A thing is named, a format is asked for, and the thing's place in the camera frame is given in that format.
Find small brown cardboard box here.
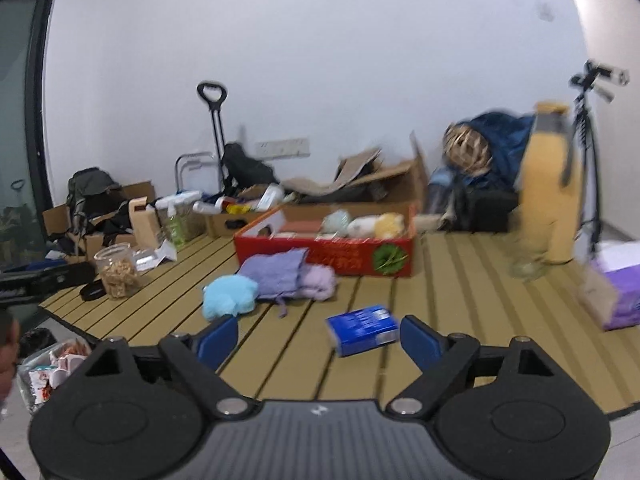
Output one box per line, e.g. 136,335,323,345
205,195,282,239

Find clear plastic trash bag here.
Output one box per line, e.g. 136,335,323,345
17,337,93,413

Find black clothes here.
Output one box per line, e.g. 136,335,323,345
90,200,133,236

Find flattened brown cardboard box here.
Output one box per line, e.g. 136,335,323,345
282,130,430,206

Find clear drinking glass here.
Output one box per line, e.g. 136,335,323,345
509,220,551,281

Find person's left hand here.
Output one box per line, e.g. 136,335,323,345
0,310,22,403

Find woven wicker ball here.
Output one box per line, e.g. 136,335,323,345
444,122,493,173

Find tall wooden box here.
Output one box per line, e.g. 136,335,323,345
128,196,163,251

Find yellow plush toy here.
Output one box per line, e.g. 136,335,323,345
374,212,405,240

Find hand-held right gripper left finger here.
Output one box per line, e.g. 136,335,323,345
82,314,253,416

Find blue small box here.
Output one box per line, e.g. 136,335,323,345
326,304,401,358

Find purple plush toy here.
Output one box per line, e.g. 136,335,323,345
298,264,338,302

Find clear plastic storage container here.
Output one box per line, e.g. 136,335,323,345
175,190,208,241

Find purple tissue box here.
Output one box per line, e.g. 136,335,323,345
580,240,640,332

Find metal folding stool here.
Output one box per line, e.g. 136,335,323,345
175,152,221,196

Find large brown cardboard box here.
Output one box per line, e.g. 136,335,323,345
42,181,156,241

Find red cardboard box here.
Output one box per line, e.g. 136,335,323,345
234,204,417,278

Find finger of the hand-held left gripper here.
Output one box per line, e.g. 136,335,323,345
0,262,97,307

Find glass jar of snacks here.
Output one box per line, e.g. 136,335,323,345
94,243,143,301

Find light blue plush toy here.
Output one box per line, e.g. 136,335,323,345
201,275,260,322

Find black trolley handle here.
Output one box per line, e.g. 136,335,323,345
196,81,229,191

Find dark blue bag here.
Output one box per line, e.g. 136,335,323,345
452,111,538,193

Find black trolley bag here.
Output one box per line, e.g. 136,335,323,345
221,142,278,194

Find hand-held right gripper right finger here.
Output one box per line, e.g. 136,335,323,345
385,314,558,416

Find white wall outlet strip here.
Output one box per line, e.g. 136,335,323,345
255,136,310,157

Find green spray bottle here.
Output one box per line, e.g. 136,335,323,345
156,195,187,251

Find black jar lid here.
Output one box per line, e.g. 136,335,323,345
79,280,107,303

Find white paper packet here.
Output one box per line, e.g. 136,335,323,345
134,240,178,273

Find dark grey backpack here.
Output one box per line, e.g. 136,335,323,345
66,167,123,233

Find black framed glass door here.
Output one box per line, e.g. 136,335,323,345
0,0,58,271

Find black case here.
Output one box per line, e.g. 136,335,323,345
470,190,521,233

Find purple cloth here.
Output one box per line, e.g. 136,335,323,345
236,248,309,319

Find yellow thermos jug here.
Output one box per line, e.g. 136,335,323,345
517,101,583,266

